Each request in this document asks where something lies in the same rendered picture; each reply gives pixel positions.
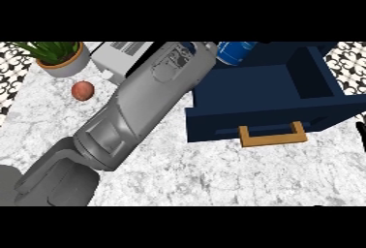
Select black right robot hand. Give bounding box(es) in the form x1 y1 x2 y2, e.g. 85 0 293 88
355 113 366 153

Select navy blue open drawer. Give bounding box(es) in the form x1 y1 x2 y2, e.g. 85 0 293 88
193 45 366 112

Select navy blue drawer front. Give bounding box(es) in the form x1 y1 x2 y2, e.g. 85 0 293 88
184 94 366 143

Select blue can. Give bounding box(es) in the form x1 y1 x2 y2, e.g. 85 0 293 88
216 41 259 67

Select navy blue cabinet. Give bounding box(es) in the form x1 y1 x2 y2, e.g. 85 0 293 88
212 41 342 71

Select white boxy appliance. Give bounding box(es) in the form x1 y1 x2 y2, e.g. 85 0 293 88
89 41 159 87

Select reddish brown round fruit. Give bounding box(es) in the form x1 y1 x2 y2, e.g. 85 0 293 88
70 80 97 102

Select green plant in grey pot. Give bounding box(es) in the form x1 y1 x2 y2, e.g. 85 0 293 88
11 41 92 78

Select tan wooden drawer handle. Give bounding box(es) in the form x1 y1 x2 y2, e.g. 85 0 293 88
238 120 309 148

